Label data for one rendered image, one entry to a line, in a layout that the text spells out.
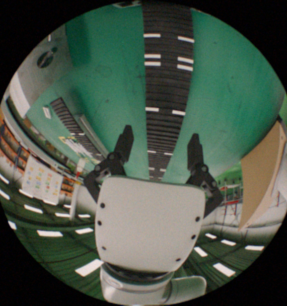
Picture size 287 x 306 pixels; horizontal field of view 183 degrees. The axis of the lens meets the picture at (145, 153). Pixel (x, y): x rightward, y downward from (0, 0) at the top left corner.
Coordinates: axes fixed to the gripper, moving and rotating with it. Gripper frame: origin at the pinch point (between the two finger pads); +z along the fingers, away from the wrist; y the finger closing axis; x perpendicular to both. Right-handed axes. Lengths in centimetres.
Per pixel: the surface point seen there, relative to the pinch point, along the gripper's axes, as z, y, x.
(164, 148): 2.5, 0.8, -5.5
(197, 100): 6.1, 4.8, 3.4
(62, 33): 5.1, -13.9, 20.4
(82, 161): 3.8, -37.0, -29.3
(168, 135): 2.8, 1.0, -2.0
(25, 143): -2, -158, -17
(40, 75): -0.1, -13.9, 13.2
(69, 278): -439, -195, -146
